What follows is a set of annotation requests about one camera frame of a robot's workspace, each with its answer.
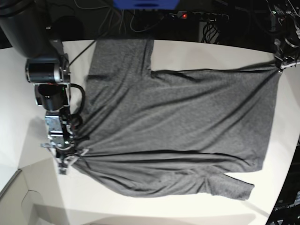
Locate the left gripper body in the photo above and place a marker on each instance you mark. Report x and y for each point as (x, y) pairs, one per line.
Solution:
(287, 52)

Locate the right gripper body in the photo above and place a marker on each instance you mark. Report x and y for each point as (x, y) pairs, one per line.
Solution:
(61, 135)

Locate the grey t-shirt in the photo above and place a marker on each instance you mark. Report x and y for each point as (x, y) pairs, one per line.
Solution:
(158, 133)

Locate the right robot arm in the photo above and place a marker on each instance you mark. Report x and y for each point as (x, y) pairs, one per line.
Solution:
(47, 68)

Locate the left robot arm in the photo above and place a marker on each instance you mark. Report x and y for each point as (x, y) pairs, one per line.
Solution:
(287, 17)

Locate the grey cardboard box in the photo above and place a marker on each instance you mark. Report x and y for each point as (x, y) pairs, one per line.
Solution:
(26, 201)

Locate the black power strip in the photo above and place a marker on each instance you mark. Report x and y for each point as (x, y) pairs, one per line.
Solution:
(203, 16)

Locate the blue box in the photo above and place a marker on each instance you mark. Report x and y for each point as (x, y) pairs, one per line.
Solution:
(146, 4)

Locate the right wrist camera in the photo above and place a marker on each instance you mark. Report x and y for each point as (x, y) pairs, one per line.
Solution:
(63, 170)

